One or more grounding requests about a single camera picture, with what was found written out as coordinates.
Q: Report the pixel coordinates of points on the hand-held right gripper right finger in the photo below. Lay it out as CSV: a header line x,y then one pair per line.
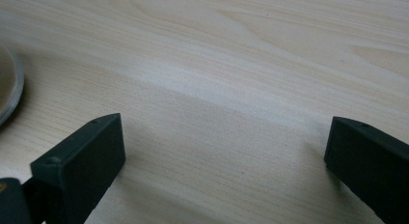
x,y
369,166

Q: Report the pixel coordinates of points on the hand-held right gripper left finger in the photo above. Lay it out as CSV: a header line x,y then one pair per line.
x,y
80,159

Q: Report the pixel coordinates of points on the white-lidded glass jar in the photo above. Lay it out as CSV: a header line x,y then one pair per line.
x,y
8,82

